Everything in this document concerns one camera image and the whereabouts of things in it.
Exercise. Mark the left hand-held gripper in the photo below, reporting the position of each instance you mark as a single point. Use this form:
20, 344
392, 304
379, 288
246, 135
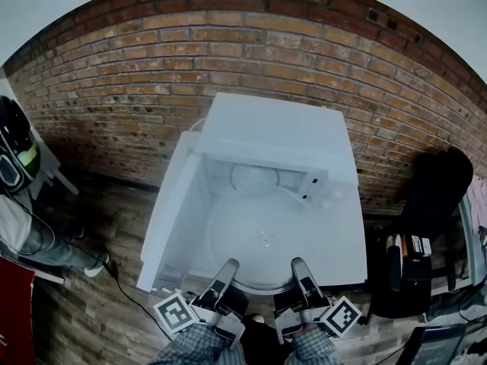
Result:
177, 314

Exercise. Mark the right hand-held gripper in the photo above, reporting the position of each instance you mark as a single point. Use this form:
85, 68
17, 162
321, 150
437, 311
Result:
340, 316

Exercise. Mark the round glass turntable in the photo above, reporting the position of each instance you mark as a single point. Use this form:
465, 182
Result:
262, 234

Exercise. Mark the person's right forearm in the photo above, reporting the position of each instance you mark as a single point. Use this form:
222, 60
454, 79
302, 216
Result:
316, 350

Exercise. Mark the white square table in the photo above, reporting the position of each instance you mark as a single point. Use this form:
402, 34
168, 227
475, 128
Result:
342, 249

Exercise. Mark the person's light shoe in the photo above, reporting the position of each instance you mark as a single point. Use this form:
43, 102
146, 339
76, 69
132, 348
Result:
258, 318

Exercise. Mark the person's dark trousers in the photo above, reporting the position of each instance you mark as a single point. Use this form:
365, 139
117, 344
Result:
266, 344

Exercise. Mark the white microwave door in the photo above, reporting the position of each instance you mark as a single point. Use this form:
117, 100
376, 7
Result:
171, 219

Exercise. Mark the black bag with white label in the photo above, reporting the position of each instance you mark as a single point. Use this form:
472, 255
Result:
416, 268

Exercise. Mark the black laptop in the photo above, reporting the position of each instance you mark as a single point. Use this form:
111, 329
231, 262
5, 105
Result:
433, 344

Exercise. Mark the white microwave oven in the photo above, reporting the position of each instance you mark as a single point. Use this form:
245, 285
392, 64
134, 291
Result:
274, 120

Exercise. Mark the black office chair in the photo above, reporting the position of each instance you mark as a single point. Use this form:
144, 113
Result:
437, 188

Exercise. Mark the pink garment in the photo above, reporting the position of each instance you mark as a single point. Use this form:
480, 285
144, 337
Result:
478, 211

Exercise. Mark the red panel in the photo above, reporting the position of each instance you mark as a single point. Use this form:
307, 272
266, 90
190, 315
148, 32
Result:
15, 310

